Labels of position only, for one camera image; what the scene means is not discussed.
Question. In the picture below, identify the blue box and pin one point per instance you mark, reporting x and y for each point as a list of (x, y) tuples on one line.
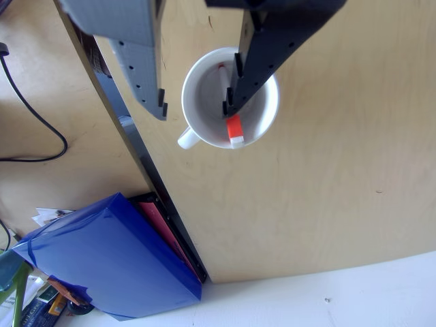
[(102, 255)]

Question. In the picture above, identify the white mug red heart print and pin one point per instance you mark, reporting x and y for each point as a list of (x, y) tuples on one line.
[(204, 102)]

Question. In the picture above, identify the white paper sheets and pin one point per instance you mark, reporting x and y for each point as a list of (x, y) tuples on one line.
[(44, 216)]

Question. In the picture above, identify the black tray with pink folder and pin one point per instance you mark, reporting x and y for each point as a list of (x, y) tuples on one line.
[(160, 221)]

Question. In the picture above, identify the white marker pen orange cap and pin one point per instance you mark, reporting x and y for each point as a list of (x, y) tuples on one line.
[(235, 129)]

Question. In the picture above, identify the green stand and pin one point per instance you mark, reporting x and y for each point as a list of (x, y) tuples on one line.
[(10, 272)]

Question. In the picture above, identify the black tape roll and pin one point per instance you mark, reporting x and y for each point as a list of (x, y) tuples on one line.
[(80, 308)]

